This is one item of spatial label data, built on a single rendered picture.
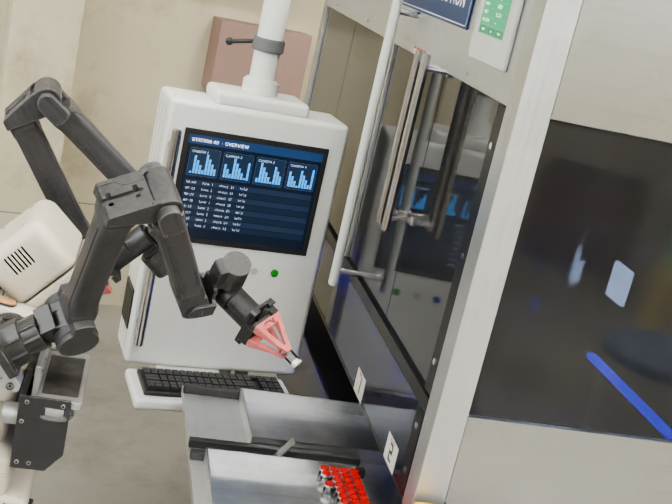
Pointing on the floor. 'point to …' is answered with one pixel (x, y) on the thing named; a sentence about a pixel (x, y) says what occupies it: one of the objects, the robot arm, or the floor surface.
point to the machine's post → (492, 246)
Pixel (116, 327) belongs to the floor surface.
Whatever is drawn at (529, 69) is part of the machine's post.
